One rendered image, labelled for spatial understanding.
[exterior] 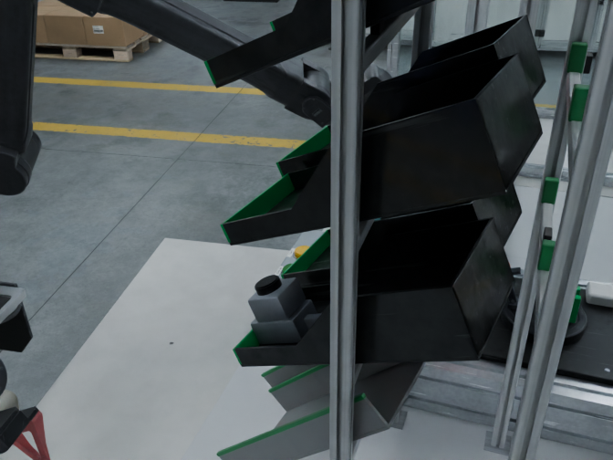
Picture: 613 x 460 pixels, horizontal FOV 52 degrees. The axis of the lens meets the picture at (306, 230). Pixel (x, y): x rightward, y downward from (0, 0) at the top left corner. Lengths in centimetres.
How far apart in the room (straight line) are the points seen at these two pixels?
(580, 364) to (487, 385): 15
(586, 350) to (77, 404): 87
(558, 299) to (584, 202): 8
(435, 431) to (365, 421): 45
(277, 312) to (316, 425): 13
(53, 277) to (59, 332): 42
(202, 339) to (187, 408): 18
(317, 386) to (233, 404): 30
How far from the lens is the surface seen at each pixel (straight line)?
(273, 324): 71
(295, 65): 99
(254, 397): 115
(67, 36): 662
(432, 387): 110
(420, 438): 110
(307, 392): 90
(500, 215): 73
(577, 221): 48
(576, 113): 61
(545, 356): 55
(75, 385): 125
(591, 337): 119
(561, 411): 110
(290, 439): 76
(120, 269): 312
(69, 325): 285
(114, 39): 639
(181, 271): 148
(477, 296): 58
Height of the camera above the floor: 168
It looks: 31 degrees down
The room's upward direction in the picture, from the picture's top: 1 degrees counter-clockwise
